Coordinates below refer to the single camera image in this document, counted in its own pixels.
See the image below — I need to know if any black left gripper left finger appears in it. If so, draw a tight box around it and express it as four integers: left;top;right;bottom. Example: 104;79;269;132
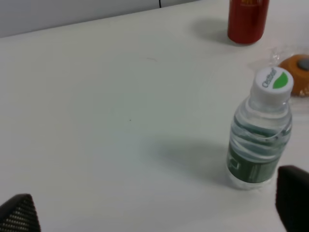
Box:
0;193;41;232

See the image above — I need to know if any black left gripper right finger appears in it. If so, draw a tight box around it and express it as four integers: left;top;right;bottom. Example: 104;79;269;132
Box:
275;165;309;232

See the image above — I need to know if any clear water bottle green label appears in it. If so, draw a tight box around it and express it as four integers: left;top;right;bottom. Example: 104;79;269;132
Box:
226;67;294;190

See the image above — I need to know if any orange pastry in clear wrapper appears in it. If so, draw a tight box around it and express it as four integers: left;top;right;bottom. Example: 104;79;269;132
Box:
248;45;309;109

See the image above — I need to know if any red soda can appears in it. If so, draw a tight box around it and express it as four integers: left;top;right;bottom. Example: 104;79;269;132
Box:
227;0;269;44

